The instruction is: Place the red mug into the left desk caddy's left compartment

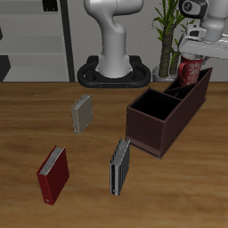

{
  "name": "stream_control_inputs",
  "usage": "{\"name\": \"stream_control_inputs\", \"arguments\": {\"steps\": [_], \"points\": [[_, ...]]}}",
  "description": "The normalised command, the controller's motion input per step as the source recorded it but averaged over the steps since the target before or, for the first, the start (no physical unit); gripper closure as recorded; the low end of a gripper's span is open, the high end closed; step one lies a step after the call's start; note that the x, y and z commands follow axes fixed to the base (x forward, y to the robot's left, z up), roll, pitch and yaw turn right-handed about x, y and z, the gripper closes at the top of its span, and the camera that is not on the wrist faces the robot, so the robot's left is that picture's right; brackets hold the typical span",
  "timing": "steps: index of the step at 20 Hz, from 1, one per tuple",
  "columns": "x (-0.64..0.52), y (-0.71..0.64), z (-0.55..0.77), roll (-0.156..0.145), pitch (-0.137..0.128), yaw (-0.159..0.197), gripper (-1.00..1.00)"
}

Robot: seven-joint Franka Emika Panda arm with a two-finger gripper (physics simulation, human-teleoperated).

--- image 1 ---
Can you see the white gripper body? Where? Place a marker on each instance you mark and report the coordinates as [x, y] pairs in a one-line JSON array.
[[205, 47]]

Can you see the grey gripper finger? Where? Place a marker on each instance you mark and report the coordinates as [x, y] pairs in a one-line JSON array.
[[205, 59]]

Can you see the red mug with white print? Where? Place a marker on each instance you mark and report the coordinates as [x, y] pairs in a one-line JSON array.
[[192, 71]]

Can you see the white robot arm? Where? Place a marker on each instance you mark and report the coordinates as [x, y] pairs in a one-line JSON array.
[[114, 44]]

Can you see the dark brown desk caddy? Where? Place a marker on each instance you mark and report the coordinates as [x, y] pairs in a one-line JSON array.
[[157, 124]]

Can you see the green pot plant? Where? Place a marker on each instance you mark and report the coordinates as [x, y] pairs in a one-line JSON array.
[[166, 44]]

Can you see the grey book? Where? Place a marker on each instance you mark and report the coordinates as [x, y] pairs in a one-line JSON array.
[[83, 114]]

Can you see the black book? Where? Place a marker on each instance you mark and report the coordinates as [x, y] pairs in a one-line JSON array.
[[120, 169]]

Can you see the black binders on shelf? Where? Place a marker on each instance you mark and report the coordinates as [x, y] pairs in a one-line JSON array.
[[50, 5]]

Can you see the grey shelf unit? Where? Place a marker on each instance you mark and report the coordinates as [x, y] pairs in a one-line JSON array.
[[32, 44]]

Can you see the red book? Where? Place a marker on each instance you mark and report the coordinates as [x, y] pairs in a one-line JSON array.
[[56, 178]]

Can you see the dark angular object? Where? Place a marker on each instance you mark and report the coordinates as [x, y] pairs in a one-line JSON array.
[[4, 68]]

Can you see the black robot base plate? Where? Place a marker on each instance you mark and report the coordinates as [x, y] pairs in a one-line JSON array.
[[89, 77]]

